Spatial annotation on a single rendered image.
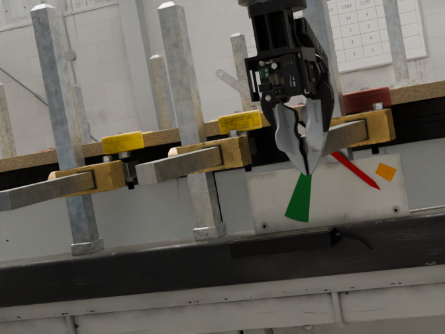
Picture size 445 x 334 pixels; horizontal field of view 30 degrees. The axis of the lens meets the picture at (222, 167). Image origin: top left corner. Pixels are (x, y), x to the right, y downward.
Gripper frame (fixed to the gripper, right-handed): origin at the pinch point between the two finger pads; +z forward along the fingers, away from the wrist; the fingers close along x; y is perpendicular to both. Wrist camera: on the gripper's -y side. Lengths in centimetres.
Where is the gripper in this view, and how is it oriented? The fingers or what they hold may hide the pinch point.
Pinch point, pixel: (308, 164)
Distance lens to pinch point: 103.6
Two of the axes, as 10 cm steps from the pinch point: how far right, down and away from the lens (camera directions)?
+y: -3.6, 1.1, -9.3
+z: 1.7, 9.8, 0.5
